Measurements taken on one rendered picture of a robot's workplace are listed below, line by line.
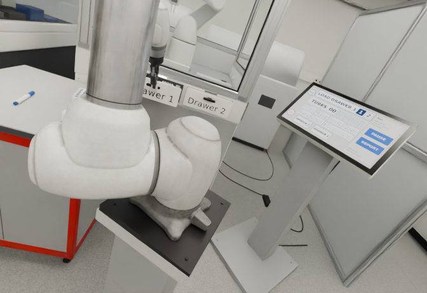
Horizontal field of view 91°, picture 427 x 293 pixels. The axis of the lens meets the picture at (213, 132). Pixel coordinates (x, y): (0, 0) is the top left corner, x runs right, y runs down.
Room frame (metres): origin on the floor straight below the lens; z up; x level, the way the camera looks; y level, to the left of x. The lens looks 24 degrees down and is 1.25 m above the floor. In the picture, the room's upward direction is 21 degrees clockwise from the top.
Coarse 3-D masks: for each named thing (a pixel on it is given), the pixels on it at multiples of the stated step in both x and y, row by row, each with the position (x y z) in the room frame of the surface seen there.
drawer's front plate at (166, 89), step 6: (150, 78) 1.11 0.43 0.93; (162, 84) 1.11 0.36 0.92; (144, 90) 1.09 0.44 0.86; (150, 90) 1.10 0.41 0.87; (162, 90) 1.11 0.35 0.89; (168, 90) 1.11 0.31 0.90; (174, 90) 1.12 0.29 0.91; (180, 90) 1.12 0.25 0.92; (144, 96) 1.09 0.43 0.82; (150, 96) 1.10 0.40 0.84; (168, 96) 1.11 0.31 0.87; (174, 96) 1.12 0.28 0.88; (162, 102) 1.11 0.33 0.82; (168, 102) 1.12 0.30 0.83; (174, 102) 1.12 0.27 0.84
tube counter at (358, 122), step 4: (332, 108) 1.13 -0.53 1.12; (336, 108) 1.13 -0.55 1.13; (332, 112) 1.11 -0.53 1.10; (336, 112) 1.10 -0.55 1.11; (340, 112) 1.10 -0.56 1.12; (344, 112) 1.09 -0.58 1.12; (340, 116) 1.08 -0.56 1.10; (344, 116) 1.07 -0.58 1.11; (348, 116) 1.07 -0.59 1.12; (352, 116) 1.06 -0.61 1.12; (348, 120) 1.05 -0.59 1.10; (352, 120) 1.05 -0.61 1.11; (356, 120) 1.04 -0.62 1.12; (360, 120) 1.04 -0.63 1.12; (356, 124) 1.02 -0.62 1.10; (360, 124) 1.02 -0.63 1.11; (364, 124) 1.02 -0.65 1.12
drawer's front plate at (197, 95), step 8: (192, 88) 1.22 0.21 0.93; (192, 96) 1.22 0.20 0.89; (200, 96) 1.23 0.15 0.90; (208, 96) 1.23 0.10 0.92; (184, 104) 1.21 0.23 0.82; (192, 104) 1.22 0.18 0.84; (208, 104) 1.24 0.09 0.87; (216, 104) 1.24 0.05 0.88; (224, 104) 1.25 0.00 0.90; (232, 104) 1.26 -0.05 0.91; (216, 112) 1.25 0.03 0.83; (224, 112) 1.25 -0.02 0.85
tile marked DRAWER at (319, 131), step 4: (312, 128) 1.06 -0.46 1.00; (316, 128) 1.05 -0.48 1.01; (320, 128) 1.05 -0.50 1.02; (316, 132) 1.03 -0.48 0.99; (320, 132) 1.03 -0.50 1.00; (324, 132) 1.03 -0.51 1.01; (328, 132) 1.02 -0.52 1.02; (320, 136) 1.01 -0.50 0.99; (324, 136) 1.01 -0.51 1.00; (328, 136) 1.00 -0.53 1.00
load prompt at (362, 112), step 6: (318, 96) 1.22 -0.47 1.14; (324, 96) 1.21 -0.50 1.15; (330, 96) 1.20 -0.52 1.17; (330, 102) 1.16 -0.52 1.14; (336, 102) 1.16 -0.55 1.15; (342, 102) 1.15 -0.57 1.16; (348, 102) 1.14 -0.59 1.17; (342, 108) 1.12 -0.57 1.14; (348, 108) 1.11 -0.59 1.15; (354, 108) 1.10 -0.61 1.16; (360, 108) 1.09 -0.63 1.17; (360, 114) 1.06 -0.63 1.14; (366, 114) 1.06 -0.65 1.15; (372, 114) 1.05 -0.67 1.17
